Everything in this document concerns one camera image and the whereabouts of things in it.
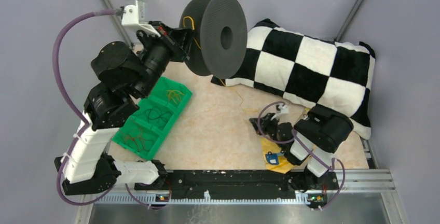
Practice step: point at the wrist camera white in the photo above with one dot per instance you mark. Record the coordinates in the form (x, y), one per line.
(134, 18)
(282, 109)

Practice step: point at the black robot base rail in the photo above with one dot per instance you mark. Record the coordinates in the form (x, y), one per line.
(240, 184)

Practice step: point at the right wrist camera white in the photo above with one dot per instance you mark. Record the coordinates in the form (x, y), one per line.
(282, 109)

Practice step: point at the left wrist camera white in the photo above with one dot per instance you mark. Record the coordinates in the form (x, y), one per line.
(134, 18)

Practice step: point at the green compartment tray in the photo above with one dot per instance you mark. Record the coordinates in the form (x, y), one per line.
(146, 129)

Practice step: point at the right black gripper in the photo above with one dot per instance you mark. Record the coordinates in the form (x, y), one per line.
(267, 119)

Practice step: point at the white slotted cable duct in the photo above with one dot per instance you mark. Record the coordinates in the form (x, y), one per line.
(153, 198)

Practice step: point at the black white checkered pillow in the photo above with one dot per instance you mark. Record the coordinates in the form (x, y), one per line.
(308, 71)

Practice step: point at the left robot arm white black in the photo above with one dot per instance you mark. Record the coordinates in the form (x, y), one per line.
(123, 76)

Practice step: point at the black cable spool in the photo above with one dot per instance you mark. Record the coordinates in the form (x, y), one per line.
(219, 45)

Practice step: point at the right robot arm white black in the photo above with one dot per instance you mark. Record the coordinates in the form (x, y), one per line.
(312, 141)

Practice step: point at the yellow cloth with car print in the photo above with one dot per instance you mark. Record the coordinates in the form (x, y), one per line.
(274, 156)

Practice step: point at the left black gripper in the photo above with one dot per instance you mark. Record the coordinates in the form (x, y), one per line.
(177, 41)

